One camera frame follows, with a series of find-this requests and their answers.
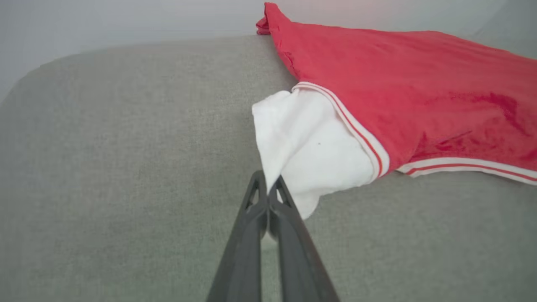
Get light grey fabric sofa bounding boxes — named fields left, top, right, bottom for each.
left=0, top=34, right=537, bottom=302

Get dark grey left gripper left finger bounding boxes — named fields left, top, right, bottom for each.
left=206, top=170, right=269, bottom=302

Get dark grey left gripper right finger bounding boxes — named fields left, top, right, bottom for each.
left=267, top=175, right=341, bottom=302

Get red and white shorts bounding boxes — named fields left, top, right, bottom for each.
left=252, top=2, right=537, bottom=220

